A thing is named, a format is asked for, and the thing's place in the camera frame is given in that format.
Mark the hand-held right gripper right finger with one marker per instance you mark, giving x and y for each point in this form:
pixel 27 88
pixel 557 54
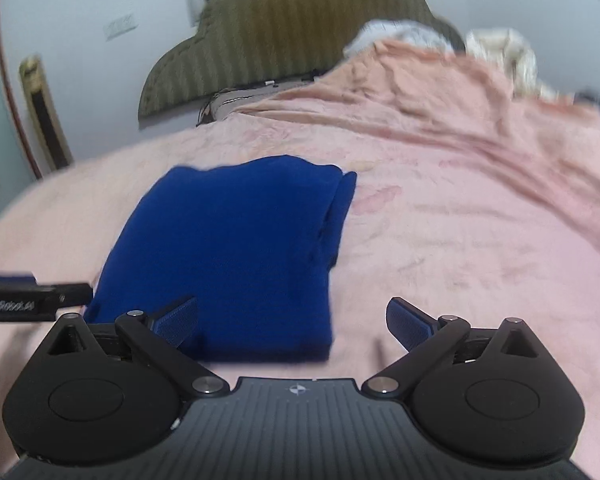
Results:
pixel 410 322

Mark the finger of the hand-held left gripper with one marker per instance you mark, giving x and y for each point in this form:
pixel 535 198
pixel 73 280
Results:
pixel 72 294

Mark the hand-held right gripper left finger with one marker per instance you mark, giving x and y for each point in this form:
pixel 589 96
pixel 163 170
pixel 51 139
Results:
pixel 180 317

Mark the blue knit sweater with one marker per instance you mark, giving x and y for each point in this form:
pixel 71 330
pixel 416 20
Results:
pixel 220 240

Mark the pink fleece blanket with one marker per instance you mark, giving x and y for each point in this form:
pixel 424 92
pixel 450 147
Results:
pixel 455 210

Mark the gold tower air conditioner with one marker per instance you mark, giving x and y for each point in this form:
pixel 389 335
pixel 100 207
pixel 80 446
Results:
pixel 45 115

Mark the reddish brown trim strip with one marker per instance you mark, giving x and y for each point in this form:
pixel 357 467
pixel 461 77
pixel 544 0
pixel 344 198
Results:
pixel 12 90

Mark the patterned bed sheet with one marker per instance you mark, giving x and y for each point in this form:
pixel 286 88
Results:
pixel 240 97

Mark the cream fluffy cloth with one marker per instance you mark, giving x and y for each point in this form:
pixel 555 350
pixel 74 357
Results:
pixel 510 55

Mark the white pillow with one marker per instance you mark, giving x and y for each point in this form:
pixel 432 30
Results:
pixel 405 32

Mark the olive striped headboard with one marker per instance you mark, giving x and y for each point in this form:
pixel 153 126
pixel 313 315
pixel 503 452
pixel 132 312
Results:
pixel 280 35

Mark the white wall socket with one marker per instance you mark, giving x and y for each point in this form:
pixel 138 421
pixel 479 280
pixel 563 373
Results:
pixel 129 24
pixel 112 31

